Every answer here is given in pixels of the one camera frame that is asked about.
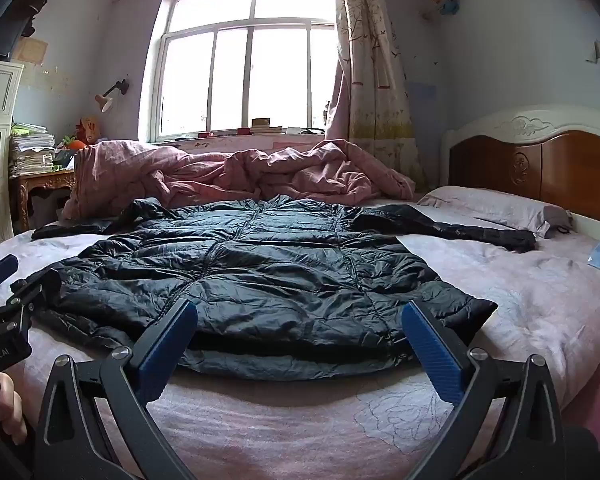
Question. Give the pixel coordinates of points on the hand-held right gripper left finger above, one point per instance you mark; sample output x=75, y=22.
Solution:
x=165, y=350

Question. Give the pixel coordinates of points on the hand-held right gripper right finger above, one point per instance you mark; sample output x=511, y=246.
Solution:
x=432, y=355

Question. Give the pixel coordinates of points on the black puffer jacket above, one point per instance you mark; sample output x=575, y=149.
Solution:
x=260, y=270

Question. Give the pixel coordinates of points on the person's left hand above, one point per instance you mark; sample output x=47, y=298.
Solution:
x=10, y=410

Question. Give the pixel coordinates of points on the carved wooden desk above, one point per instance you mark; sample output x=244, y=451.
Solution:
x=40, y=185

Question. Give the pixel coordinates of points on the stack of papers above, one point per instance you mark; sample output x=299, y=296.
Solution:
x=30, y=152

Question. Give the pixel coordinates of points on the orange plush toy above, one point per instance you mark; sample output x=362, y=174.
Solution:
x=75, y=143

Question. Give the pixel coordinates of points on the pale pink pillow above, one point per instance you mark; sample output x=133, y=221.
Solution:
x=485, y=205

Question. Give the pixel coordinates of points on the pink checked quilt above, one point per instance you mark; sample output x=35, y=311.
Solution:
x=205, y=175

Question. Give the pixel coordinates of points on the grey small pouch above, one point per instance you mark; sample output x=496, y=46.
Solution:
x=557, y=220

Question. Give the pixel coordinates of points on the beige paper sheet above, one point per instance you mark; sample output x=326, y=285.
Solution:
x=30, y=51

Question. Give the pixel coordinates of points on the wooden white-framed bed headboard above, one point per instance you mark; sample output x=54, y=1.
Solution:
x=545, y=160

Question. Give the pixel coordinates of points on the stack of books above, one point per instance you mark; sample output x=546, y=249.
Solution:
x=266, y=126

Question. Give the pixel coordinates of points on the black bag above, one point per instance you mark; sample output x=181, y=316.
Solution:
x=10, y=20

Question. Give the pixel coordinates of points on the beige tree-print curtain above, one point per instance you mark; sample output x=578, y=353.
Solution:
x=375, y=85

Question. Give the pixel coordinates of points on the white-framed window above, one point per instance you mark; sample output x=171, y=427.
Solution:
x=240, y=60

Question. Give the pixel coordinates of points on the blue plush toy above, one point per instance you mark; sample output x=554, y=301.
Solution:
x=450, y=6

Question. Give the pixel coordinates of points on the wall lamp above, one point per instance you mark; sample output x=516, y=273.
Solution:
x=107, y=95

